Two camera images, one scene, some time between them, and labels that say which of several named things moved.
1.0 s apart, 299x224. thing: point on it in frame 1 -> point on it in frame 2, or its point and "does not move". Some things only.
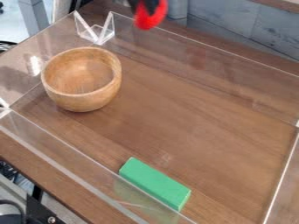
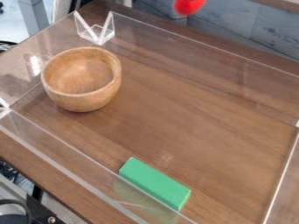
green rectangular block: [155, 183] does not move
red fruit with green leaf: [145, 21] -> [187, 7]
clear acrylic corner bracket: [95, 33] does not move
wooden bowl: [80, 77] does not move
